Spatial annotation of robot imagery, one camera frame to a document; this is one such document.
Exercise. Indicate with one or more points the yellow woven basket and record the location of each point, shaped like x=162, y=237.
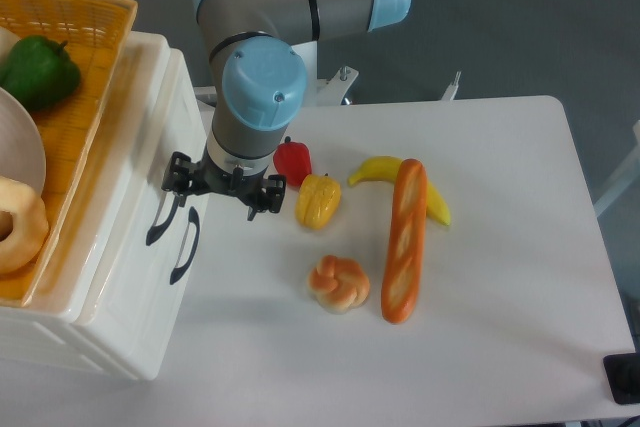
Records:
x=95, y=32

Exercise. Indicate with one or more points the black device at edge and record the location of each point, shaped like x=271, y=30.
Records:
x=622, y=372

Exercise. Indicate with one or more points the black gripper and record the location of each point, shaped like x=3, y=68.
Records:
x=225, y=174

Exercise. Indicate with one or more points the white plate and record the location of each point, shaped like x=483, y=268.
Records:
x=22, y=152

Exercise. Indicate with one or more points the beige donut bread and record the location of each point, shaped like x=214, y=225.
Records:
x=29, y=224

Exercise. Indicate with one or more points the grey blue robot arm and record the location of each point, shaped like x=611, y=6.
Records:
x=257, y=134

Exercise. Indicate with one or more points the yellow bell pepper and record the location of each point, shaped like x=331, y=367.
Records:
x=318, y=199

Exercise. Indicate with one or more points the yellow banana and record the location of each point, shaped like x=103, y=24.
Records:
x=386, y=168

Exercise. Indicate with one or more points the orange baguette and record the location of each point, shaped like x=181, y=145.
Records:
x=404, y=260

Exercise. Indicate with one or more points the red bell pepper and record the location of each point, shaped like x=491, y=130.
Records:
x=292, y=160

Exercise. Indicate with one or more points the white plastic drawer cabinet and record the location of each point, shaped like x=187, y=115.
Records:
x=43, y=331

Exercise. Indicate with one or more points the white object in basket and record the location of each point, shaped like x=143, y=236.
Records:
x=8, y=40

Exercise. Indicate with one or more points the green bell pepper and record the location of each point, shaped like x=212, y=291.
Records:
x=39, y=73

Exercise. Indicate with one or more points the knotted bread roll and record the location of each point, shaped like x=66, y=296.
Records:
x=338, y=284

